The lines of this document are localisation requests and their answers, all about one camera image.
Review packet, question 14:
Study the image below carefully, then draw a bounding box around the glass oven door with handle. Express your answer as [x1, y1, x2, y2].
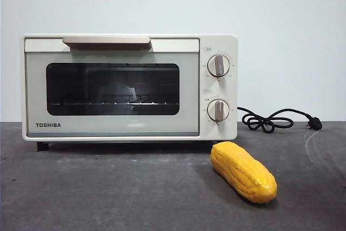
[24, 36, 200, 137]

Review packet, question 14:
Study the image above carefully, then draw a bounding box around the yellow corn cob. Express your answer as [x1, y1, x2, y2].
[210, 141, 278, 204]

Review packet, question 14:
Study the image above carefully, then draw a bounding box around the cream oven knob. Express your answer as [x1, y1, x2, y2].
[207, 99, 230, 122]
[207, 54, 230, 78]

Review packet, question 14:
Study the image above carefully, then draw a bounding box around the cream Toshiba toaster oven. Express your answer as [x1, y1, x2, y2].
[21, 34, 238, 153]

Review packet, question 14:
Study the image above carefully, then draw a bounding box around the metal wire oven rack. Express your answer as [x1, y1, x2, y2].
[54, 94, 179, 107]

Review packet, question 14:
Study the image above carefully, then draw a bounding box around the black power cable with plug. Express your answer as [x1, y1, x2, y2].
[237, 106, 324, 134]

